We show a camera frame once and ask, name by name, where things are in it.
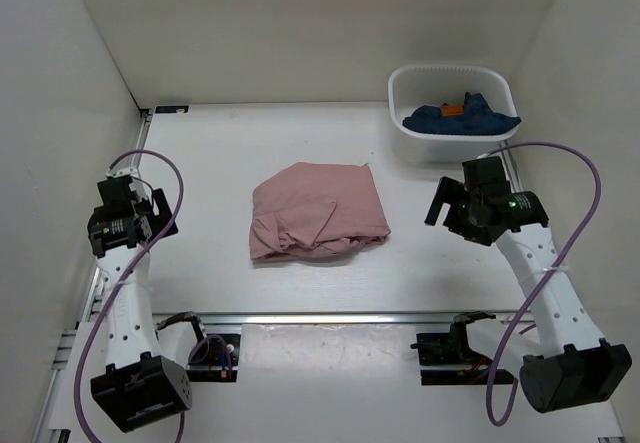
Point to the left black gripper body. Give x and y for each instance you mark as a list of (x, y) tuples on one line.
[(143, 205)]

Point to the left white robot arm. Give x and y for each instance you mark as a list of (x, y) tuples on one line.
[(145, 378)]

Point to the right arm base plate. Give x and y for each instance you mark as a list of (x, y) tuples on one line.
[(445, 363)]

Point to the dark blue trousers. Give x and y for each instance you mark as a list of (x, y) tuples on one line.
[(474, 117)]

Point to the white plastic basket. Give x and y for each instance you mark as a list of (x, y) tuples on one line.
[(412, 86)]

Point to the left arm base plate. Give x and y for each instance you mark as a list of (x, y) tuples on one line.
[(216, 360)]

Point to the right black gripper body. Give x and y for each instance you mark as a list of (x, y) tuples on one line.
[(461, 219)]

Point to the pink trousers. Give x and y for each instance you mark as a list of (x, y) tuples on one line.
[(316, 211)]

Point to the black corner label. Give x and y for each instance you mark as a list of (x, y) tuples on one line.
[(171, 109)]

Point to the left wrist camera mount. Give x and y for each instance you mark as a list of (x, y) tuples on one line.
[(122, 171)]

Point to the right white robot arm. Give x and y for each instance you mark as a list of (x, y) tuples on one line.
[(571, 363)]

